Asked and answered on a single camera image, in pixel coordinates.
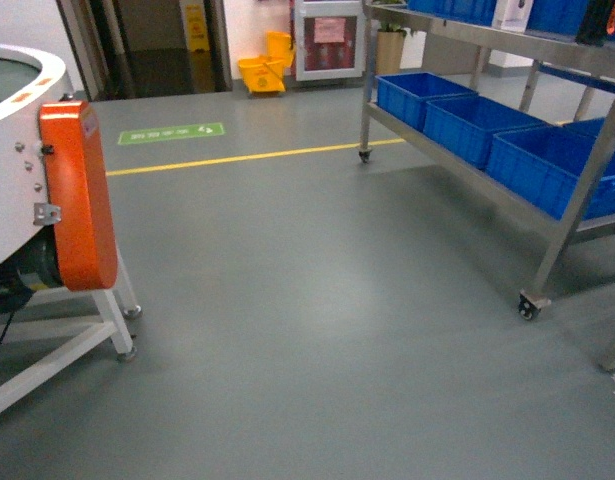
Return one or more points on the blue bin far shelf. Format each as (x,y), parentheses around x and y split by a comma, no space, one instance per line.
(406,96)

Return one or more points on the blue bin shelf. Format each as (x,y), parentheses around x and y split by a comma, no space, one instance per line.
(406,96)
(543,165)
(466,126)

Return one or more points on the blue bin middle shelf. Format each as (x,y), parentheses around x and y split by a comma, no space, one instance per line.
(466,126)

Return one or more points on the blue bin near shelf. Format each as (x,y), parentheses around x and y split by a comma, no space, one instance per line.
(543,165)

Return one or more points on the steel shelf cart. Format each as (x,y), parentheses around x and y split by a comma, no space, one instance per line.
(593,66)

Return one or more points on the green floor sign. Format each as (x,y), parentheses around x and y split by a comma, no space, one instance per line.
(172,133)

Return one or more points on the yellow mop bucket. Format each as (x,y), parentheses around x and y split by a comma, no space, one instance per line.
(265,73)

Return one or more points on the fire equipment cabinet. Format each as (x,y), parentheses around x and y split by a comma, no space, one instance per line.
(329,39)

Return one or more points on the potted plant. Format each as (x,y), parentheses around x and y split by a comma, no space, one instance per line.
(389,48)

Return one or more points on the yellow wet floor sign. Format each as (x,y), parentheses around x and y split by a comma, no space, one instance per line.
(195,26)

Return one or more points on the orange machine guard cover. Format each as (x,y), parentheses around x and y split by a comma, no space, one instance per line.
(77,184)

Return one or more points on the white round machine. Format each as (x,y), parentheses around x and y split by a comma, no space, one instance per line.
(34,300)

